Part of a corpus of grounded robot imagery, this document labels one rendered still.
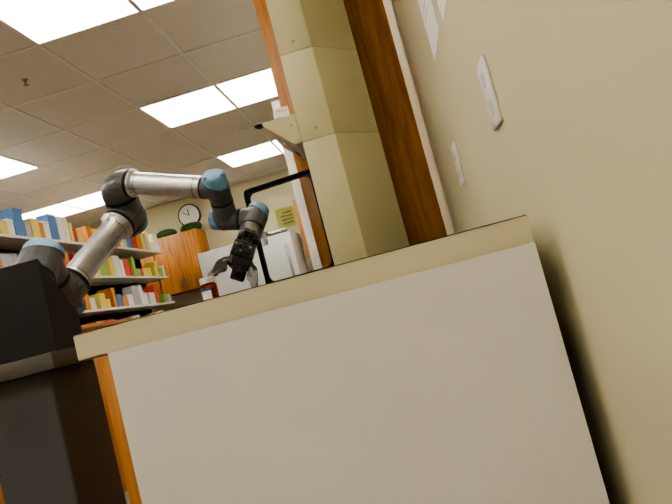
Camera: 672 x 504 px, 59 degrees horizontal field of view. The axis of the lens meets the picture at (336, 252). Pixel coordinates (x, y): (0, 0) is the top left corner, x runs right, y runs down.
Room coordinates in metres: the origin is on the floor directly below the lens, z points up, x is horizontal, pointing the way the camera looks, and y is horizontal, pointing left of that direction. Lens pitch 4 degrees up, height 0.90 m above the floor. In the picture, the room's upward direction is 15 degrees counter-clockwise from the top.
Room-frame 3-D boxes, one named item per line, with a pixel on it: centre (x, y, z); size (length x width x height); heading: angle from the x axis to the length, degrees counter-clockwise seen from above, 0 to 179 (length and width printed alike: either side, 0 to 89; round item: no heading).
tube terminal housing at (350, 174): (2.06, -0.13, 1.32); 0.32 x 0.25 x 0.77; 174
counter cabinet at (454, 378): (1.89, -0.05, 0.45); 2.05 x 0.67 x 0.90; 174
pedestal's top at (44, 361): (1.59, 0.84, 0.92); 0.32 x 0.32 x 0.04; 81
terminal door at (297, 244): (2.27, 0.15, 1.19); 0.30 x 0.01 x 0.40; 74
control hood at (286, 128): (2.08, 0.06, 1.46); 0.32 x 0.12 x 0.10; 174
